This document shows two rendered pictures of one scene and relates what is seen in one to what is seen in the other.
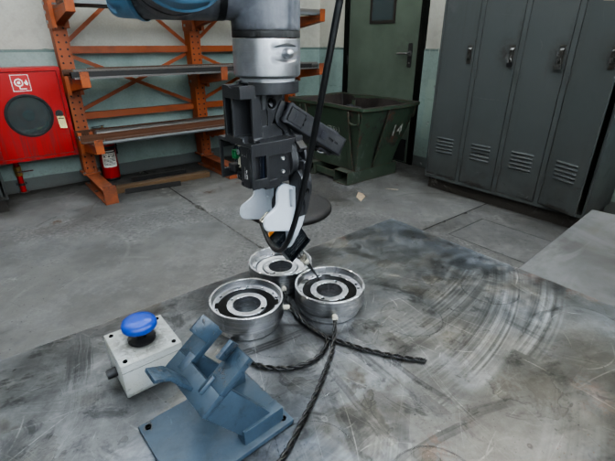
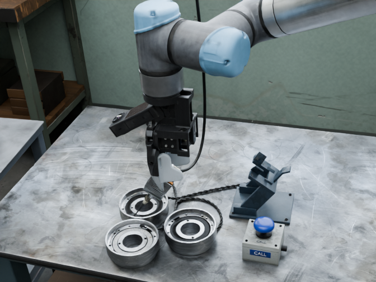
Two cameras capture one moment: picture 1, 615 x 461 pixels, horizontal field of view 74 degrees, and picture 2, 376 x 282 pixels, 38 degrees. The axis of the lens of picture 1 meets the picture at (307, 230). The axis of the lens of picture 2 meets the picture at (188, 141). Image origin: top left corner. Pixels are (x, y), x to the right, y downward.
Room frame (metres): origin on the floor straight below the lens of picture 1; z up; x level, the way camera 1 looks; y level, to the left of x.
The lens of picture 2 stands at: (0.93, 0.79, 1.57)
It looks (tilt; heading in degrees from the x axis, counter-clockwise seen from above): 33 degrees down; 238
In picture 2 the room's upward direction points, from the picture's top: 4 degrees counter-clockwise
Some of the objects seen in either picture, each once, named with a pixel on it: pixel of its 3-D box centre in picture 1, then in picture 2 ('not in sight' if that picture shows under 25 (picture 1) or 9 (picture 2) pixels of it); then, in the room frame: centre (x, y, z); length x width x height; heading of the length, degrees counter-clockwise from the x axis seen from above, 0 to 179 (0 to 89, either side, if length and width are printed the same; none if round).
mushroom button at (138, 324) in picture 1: (141, 335); (263, 231); (0.39, 0.20, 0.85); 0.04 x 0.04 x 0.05
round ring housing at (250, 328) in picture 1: (247, 308); (190, 231); (0.49, 0.09, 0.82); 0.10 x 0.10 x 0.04
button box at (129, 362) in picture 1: (140, 353); (266, 241); (0.39, 0.20, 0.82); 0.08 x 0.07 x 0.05; 128
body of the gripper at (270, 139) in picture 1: (264, 134); (169, 120); (0.50, 0.05, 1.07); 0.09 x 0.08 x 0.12; 131
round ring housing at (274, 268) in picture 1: (280, 270); (132, 244); (0.60, 0.05, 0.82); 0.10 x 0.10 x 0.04
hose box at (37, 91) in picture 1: (56, 130); not in sight; (3.49, 2.11, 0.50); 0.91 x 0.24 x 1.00; 128
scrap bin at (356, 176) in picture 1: (350, 135); not in sight; (3.99, -0.41, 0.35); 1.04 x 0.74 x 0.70; 38
